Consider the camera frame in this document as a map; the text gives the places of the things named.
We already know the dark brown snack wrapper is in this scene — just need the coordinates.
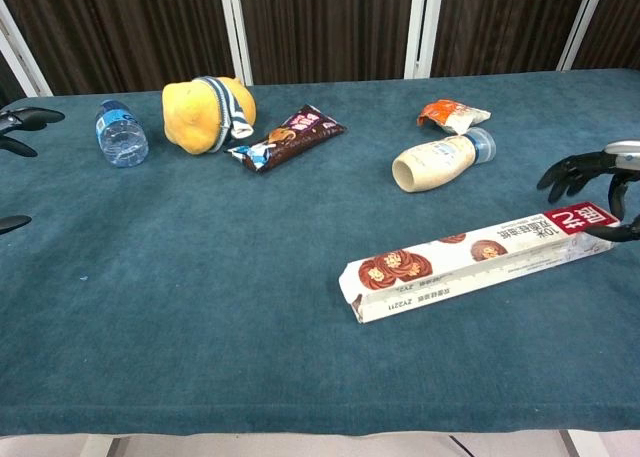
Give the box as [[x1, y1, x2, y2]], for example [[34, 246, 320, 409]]
[[224, 104, 347, 174]]

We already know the long white biscuit box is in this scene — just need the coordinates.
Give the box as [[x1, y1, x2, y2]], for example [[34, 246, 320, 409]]
[[338, 200, 627, 325]]

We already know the yellow plush toy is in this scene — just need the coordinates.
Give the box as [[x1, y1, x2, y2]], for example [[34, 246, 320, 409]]
[[161, 76, 258, 156]]

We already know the orange white snack packet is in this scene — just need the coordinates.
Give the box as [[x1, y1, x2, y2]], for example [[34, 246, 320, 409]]
[[416, 99, 492, 136]]

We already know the blue white striped cloth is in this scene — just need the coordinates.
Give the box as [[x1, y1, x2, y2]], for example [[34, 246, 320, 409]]
[[192, 75, 256, 154]]

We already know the white metal table leg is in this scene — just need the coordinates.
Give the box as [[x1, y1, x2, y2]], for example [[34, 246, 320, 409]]
[[78, 435, 122, 457], [558, 429, 589, 457]]

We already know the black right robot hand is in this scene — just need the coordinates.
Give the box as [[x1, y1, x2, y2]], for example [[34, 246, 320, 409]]
[[536, 138, 640, 244]]

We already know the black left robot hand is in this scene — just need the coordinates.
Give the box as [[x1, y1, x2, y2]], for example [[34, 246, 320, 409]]
[[0, 106, 67, 237]]

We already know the cream bottle with blue cap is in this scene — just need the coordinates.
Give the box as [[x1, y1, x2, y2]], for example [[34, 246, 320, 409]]
[[391, 126, 498, 194]]

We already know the clear plastic water bottle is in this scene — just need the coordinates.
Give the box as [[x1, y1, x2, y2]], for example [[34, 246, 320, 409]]
[[94, 99, 150, 169]]

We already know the brown screen panel white frame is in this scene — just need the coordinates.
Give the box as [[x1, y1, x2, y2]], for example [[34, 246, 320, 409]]
[[414, 0, 609, 79], [0, 0, 246, 99], [227, 0, 445, 87], [557, 0, 640, 72]]

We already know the teal table cloth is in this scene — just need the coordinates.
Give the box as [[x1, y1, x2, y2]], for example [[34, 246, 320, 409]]
[[0, 66, 640, 438]]

